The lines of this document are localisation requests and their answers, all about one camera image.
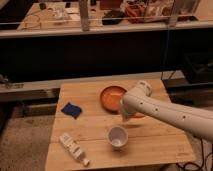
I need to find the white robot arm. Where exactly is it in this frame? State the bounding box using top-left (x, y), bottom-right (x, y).
top-left (119, 81), bottom-right (213, 143)

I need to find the black cable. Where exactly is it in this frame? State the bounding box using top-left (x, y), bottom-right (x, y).
top-left (175, 136), bottom-right (213, 171)

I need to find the wooden board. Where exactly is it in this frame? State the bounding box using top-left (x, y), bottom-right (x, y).
top-left (45, 80), bottom-right (195, 171)

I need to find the orange round plate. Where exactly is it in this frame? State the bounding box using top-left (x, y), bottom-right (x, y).
top-left (100, 86), bottom-right (126, 113)

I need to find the blue cloth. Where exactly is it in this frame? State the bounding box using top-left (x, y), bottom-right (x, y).
top-left (61, 103), bottom-right (82, 119)

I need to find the metal frame post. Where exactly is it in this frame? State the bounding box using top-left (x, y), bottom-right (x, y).
top-left (79, 0), bottom-right (90, 31)
top-left (168, 0), bottom-right (182, 28)

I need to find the black crate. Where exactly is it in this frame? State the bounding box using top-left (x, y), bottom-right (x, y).
top-left (182, 53), bottom-right (213, 83)

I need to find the orange cloth on bench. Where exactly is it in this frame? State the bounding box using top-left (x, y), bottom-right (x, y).
top-left (125, 4), bottom-right (145, 23)

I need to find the white cup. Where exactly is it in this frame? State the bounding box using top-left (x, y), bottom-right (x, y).
top-left (107, 126), bottom-right (128, 149)

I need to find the metal frame post right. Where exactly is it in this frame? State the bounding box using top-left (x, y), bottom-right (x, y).
top-left (168, 0), bottom-right (182, 28)

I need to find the black bag on bench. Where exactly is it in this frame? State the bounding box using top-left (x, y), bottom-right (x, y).
top-left (102, 10), bottom-right (125, 25)

